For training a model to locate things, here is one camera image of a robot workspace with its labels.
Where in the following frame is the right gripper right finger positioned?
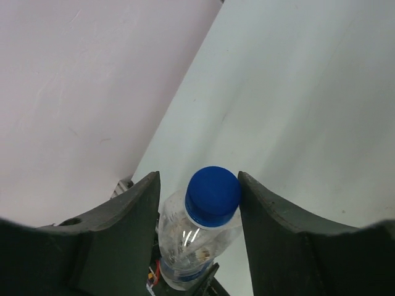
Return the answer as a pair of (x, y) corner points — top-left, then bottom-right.
(238, 172), (394, 295)

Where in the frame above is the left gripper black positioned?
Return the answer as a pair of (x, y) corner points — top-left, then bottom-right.
(146, 240), (228, 296)

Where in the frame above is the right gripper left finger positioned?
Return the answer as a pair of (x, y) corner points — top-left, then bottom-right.
(1, 172), (160, 295)

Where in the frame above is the clear water bottle blue label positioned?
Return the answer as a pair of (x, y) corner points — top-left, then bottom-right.
(158, 166), (242, 291)

